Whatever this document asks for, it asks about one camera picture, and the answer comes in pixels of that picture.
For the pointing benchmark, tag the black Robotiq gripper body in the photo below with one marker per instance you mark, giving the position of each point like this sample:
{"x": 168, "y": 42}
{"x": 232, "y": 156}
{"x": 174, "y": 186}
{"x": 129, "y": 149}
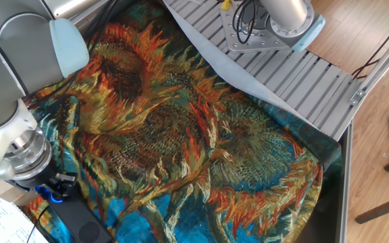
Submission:
{"x": 35, "y": 179}

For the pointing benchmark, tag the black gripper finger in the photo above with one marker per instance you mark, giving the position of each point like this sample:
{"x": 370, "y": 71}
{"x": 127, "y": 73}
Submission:
{"x": 53, "y": 191}
{"x": 67, "y": 180}

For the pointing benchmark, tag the black bar speaker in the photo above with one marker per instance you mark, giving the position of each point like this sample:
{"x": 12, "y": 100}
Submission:
{"x": 76, "y": 219}

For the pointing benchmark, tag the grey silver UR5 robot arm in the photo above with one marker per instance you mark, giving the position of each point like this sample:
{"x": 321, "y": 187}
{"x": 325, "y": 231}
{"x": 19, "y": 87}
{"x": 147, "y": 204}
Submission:
{"x": 29, "y": 50}

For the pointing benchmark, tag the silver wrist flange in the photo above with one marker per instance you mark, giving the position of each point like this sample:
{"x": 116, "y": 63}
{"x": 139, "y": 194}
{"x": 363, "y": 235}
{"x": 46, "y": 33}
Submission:
{"x": 29, "y": 155}

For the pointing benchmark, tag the light wooden cube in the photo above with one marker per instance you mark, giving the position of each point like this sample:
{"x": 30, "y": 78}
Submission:
{"x": 8, "y": 194}

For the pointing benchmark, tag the printed white paper sheets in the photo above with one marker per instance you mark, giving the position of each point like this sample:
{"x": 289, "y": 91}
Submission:
{"x": 2, "y": 216}

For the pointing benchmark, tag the sunflower painting cloth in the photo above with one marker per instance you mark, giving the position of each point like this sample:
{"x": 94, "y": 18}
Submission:
{"x": 181, "y": 135}

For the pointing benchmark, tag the yellow connector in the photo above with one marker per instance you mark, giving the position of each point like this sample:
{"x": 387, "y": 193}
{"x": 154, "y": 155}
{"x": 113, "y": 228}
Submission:
{"x": 225, "y": 4}

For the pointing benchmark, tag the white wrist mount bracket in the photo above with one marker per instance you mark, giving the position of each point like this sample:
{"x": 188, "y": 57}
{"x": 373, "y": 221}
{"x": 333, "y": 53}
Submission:
{"x": 2, "y": 141}

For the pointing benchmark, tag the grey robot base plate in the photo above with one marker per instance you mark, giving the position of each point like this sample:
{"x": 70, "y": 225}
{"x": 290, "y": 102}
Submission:
{"x": 248, "y": 44}

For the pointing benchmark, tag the aluminium beam with corner bracket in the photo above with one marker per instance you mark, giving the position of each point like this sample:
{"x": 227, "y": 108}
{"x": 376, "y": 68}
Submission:
{"x": 380, "y": 67}

